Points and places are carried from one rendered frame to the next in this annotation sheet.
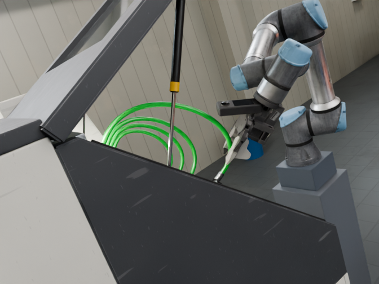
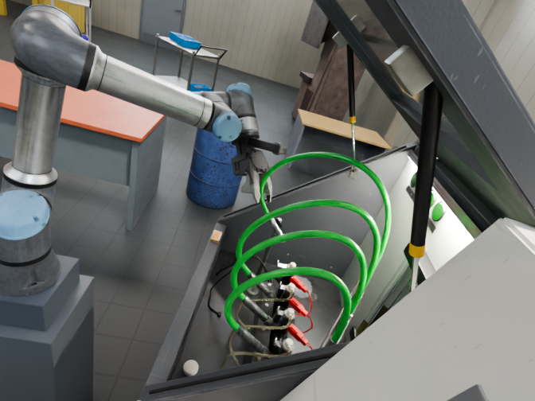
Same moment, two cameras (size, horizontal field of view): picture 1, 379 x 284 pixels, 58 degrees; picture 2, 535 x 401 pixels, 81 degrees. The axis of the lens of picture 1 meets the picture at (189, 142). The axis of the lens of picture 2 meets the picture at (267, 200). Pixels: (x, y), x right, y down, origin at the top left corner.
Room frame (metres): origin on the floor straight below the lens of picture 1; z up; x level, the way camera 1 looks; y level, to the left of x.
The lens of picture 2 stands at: (1.65, 0.27, 1.66)
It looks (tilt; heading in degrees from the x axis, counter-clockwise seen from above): 30 degrees down; 206
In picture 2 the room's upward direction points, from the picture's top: 19 degrees clockwise
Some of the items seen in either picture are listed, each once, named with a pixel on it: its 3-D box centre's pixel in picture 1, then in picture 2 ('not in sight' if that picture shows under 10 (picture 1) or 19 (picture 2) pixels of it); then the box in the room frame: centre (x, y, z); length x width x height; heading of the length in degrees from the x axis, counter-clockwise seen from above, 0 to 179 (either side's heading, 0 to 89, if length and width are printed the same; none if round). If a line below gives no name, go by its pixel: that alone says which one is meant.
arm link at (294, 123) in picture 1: (296, 124); (21, 223); (1.40, -0.46, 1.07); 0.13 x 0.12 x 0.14; 60
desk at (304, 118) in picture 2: not in sight; (333, 149); (-2.52, -1.02, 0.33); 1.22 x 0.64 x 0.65; 126
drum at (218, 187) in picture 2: not in sight; (219, 161); (-0.50, -1.37, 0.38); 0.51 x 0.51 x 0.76
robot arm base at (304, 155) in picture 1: (300, 149); (25, 260); (1.40, -0.45, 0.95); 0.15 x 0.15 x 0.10
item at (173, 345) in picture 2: not in sight; (193, 300); (1.11, -0.12, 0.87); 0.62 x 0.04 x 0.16; 29
